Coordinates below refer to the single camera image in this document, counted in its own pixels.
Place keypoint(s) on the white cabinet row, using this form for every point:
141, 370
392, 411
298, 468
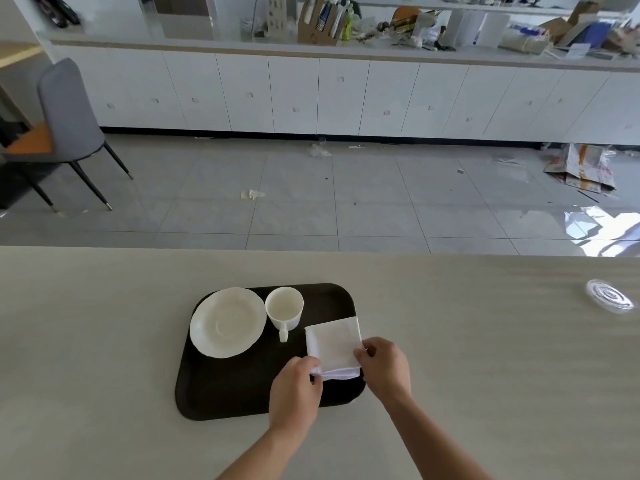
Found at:
350, 94

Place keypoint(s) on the person's right hand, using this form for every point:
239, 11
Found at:
387, 369

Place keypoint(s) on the crumpled paper scrap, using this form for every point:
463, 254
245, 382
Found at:
251, 194

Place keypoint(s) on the person's left forearm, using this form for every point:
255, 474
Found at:
260, 457

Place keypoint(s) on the dark brown serving tray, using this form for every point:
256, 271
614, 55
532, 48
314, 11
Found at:
260, 354

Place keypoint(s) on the person's left thumb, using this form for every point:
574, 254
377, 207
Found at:
316, 380

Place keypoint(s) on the white ceramic cup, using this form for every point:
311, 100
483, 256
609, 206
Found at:
284, 309

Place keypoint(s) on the white napkin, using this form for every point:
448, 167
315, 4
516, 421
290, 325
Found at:
334, 347

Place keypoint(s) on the white paper roll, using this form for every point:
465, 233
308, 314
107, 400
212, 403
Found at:
492, 29

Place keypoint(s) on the clear plastic lid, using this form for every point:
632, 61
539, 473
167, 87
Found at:
610, 296

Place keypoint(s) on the person's right thumb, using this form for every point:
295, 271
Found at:
361, 358

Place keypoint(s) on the crumpled printed paper bag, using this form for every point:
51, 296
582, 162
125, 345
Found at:
582, 169

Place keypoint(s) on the white saucer plate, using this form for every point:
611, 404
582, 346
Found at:
228, 322

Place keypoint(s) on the person's right forearm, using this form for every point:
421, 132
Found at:
435, 439

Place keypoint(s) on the grey chair with orange seat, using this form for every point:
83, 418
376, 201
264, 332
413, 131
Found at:
60, 129

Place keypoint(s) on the person's left hand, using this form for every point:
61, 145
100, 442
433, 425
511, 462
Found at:
292, 394

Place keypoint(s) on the open cardboard box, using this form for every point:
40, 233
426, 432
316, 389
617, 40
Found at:
575, 22

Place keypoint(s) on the clear plastic wrapper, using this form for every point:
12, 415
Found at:
319, 150

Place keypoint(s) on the black umbrella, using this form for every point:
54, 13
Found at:
55, 8

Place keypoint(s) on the cardboard organizer box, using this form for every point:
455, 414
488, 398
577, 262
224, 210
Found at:
320, 24

